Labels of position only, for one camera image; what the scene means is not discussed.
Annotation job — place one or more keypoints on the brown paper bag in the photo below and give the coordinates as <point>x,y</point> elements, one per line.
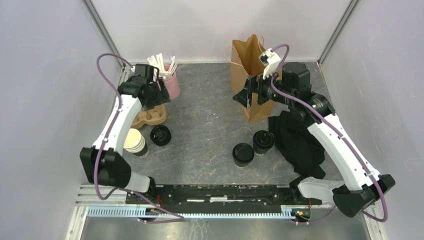
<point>245,62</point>

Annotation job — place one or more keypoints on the brown cardboard cup carrier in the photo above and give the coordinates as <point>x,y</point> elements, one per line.
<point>152,117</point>

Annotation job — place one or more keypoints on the black paper coffee cup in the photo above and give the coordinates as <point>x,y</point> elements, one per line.
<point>260,151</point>
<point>242,162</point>

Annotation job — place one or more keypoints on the stack of paper cups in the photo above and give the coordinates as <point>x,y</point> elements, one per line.
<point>135,143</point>

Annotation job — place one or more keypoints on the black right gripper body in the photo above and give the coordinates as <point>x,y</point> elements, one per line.
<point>266,91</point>

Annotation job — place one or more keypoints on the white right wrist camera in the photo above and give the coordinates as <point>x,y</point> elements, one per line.
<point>270,60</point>

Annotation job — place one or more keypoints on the stack of black lids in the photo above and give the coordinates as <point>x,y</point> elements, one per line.
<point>160,135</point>

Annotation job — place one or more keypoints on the aluminium slotted cable duct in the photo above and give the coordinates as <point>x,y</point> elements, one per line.
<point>127,204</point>

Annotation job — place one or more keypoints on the black cloth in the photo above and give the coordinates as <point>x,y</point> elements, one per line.
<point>299,147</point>

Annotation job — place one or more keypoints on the pink straw holder cup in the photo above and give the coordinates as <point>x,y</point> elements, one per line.
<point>171,82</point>

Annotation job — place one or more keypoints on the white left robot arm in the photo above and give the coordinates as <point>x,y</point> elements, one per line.
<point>103,162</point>

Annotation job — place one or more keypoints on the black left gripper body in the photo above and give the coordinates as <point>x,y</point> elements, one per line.
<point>151,83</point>

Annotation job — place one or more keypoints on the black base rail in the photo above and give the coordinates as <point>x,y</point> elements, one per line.
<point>227,199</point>

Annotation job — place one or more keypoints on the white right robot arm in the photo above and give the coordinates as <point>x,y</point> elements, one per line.
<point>362,185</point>

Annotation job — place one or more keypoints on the white wrapped straws bundle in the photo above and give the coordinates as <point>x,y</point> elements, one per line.
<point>158,62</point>

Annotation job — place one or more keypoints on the black plastic cup lid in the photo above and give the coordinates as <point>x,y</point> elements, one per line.
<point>263,139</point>
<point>243,150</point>

